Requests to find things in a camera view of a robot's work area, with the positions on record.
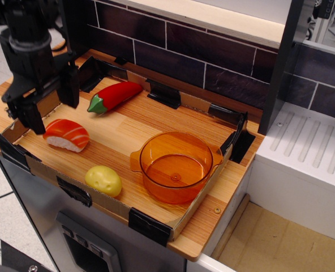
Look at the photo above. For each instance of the red chili pepper toy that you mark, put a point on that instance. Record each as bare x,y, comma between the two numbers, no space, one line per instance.
111,96

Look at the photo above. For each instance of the yellow potato toy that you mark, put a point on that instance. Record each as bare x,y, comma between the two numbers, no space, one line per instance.
104,179

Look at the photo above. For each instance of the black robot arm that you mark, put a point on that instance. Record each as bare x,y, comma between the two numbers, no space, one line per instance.
30,21

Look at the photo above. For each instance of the dark grey vertical post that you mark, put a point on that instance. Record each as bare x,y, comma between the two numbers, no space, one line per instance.
292,39

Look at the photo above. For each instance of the salmon nigiri sushi toy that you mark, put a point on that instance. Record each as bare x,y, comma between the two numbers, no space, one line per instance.
66,134

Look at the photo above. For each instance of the white toy sink drainboard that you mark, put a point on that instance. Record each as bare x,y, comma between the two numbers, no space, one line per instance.
301,142

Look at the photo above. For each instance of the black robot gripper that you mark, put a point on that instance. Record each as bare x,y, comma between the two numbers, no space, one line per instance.
36,73

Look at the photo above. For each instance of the cardboard fence with black tape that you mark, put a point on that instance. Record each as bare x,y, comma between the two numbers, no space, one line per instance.
186,228

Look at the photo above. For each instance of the toy oven front panel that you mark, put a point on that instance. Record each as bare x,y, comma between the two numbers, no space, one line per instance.
89,251

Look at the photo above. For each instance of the orange transparent plastic pot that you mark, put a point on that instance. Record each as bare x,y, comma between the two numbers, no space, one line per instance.
175,166

